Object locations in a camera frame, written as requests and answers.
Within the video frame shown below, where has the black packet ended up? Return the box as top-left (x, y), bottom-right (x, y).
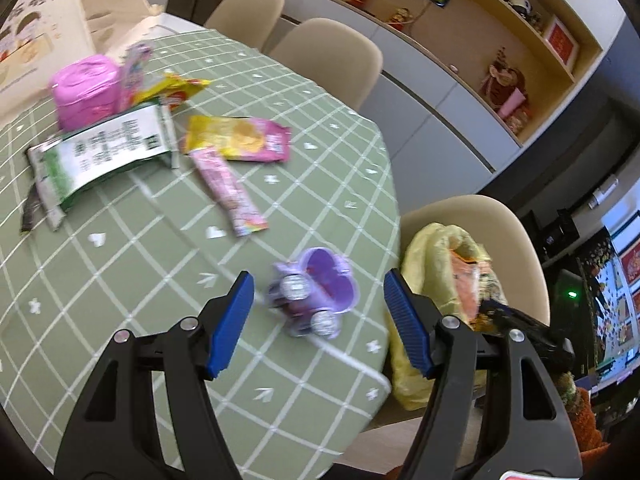
top-left (20, 180), bottom-right (48, 233)

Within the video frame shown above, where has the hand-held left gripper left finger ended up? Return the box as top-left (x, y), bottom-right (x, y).
top-left (55, 270), bottom-right (256, 480)

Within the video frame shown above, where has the cream mesh food cover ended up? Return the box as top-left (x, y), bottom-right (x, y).
top-left (0, 0), bottom-right (156, 126)

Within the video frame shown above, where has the beige chair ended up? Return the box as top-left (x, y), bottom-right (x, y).
top-left (269, 17), bottom-right (385, 111)
top-left (400, 194), bottom-right (551, 341)
top-left (204, 0), bottom-right (286, 53)

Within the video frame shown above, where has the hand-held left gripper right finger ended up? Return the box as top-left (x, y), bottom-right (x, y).
top-left (383, 267), bottom-right (584, 480)

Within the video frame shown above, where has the green white snack packet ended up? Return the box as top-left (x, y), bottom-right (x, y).
top-left (27, 102), bottom-right (181, 231)

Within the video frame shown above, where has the wooden shelf cabinet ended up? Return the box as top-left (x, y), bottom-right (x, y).
top-left (245, 0), bottom-right (626, 173)

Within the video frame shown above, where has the pink box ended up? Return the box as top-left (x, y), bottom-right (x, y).
top-left (49, 55), bottom-right (123, 131)

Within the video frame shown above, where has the purple toy car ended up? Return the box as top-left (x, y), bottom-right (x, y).
top-left (265, 247), bottom-right (361, 338)

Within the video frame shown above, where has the yellow plastic bag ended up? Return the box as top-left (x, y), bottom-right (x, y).
top-left (382, 222), bottom-right (506, 396)

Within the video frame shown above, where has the yellow snack bag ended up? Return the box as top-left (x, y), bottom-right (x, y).
top-left (132, 72), bottom-right (213, 111)

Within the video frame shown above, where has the red framed picture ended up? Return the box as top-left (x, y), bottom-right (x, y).
top-left (542, 14), bottom-right (581, 68)

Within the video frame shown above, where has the yellow pink chips packet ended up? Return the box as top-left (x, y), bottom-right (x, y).
top-left (180, 115), bottom-right (292, 163)

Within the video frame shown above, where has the television screen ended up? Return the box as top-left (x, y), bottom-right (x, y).
top-left (575, 205), bottom-right (640, 386)

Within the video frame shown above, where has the pink stick packet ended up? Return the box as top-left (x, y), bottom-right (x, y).
top-left (189, 146), bottom-right (268, 238)

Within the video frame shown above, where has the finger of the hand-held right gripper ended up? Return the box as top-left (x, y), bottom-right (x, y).
top-left (482, 300), bottom-right (577, 373)

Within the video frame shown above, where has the panda figurine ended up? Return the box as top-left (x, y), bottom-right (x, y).
top-left (500, 0), bottom-right (546, 31)

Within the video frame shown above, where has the pink purple upright packet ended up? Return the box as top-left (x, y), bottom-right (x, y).
top-left (117, 42), bottom-right (153, 111)

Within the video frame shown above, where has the red flower bouquet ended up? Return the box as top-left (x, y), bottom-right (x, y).
top-left (480, 47), bottom-right (533, 133)

